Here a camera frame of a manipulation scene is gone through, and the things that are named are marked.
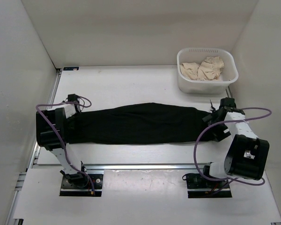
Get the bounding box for dark label sticker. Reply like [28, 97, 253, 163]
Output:
[63, 67, 79, 71]

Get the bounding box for white plastic basket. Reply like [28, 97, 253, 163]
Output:
[177, 48, 238, 94]

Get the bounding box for beige crumpled garment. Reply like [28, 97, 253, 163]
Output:
[179, 56, 225, 81]

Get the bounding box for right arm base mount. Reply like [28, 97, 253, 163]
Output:
[182, 173, 232, 198]

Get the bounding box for aluminium front rail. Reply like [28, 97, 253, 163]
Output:
[86, 164, 196, 170]

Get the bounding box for black trousers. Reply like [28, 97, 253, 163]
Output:
[67, 103, 210, 145]

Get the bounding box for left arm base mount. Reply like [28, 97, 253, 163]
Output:
[59, 166, 104, 197]

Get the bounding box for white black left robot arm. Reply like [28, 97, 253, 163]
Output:
[36, 94, 89, 188]

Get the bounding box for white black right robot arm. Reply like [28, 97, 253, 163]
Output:
[201, 97, 270, 188]

